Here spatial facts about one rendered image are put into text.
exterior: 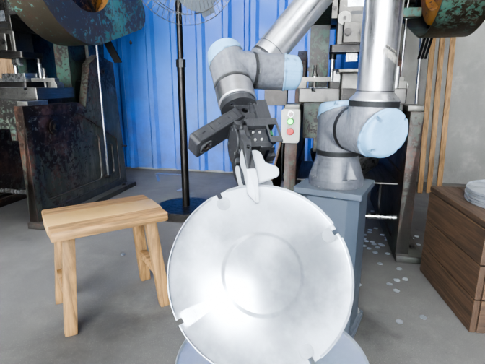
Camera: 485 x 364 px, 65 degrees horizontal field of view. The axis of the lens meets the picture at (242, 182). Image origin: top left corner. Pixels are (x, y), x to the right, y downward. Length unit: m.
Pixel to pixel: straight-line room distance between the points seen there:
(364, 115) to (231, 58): 0.34
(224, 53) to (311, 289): 0.47
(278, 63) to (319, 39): 1.26
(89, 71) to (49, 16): 0.60
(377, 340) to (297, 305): 0.67
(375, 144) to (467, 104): 2.32
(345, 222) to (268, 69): 0.47
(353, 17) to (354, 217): 1.01
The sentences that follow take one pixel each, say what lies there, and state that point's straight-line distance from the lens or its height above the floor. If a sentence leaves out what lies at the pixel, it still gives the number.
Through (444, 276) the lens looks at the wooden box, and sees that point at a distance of 1.52.
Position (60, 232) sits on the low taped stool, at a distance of 1.17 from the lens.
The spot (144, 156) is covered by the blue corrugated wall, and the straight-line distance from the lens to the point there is 3.40.
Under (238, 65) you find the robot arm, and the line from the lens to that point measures 0.76.
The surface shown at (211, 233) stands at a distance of 0.61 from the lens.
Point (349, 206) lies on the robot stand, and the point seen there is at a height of 0.41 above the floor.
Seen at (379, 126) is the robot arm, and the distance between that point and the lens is 0.90.
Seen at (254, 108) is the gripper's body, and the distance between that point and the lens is 0.72.
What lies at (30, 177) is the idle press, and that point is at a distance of 2.19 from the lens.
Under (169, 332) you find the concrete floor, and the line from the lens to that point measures 1.25.
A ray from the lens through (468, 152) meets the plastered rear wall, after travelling 3.25.
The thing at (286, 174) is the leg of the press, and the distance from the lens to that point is 1.63.
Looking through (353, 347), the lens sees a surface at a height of 0.31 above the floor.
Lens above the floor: 0.72
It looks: 14 degrees down
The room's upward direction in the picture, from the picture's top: straight up
